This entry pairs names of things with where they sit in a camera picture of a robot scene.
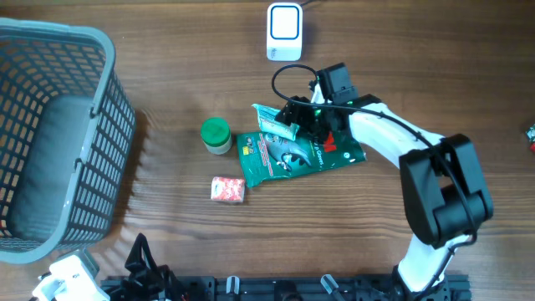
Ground white teal pouch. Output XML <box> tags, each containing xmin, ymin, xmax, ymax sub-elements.
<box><xmin>252</xmin><ymin>104</ymin><xmax>299</xmax><ymax>141</ymax></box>

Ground green 3M gloves package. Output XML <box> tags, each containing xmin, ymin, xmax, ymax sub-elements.
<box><xmin>237</xmin><ymin>132</ymin><xmax>366</xmax><ymax>187</ymax></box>

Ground green lid jar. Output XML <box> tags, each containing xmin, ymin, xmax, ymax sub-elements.
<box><xmin>201</xmin><ymin>117</ymin><xmax>232</xmax><ymax>155</ymax></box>

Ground red white patterned box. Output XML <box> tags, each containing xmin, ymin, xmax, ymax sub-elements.
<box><xmin>211</xmin><ymin>176</ymin><xmax>246</xmax><ymax>203</ymax></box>

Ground red white snack bar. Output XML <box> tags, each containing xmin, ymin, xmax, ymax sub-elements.
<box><xmin>526</xmin><ymin>125</ymin><xmax>535</xmax><ymax>153</ymax></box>

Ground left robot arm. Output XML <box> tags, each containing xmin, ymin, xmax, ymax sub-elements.
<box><xmin>125</xmin><ymin>233</ymin><xmax>186</xmax><ymax>301</ymax></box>

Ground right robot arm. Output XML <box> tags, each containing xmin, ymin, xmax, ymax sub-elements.
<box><xmin>278</xmin><ymin>63</ymin><xmax>494</xmax><ymax>300</ymax></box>

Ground white barcode scanner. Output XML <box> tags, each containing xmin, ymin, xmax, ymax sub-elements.
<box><xmin>266</xmin><ymin>3</ymin><xmax>303</xmax><ymax>62</ymax></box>

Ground grey plastic shopping basket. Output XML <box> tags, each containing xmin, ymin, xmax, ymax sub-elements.
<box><xmin>1</xmin><ymin>18</ymin><xmax>136</xmax><ymax>264</ymax></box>

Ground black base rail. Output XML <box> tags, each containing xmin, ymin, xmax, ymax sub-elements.
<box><xmin>101</xmin><ymin>274</ymin><xmax>472</xmax><ymax>301</ymax></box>

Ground black right camera cable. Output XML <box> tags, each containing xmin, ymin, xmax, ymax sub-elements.
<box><xmin>270</xmin><ymin>64</ymin><xmax>480</xmax><ymax>293</ymax></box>

